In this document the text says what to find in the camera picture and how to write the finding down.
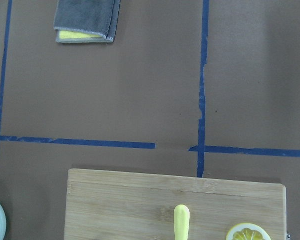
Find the bamboo cutting board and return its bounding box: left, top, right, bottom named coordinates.
left=63, top=168, right=288, bottom=240

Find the yellow plastic knife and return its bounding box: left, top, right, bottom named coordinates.
left=173, top=204, right=190, bottom=240

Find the grey folded cloth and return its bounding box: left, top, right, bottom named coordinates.
left=53, top=0, right=120, bottom=44

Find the yellow sponge cloth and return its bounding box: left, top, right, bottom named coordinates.
left=58, top=30, right=101, bottom=39

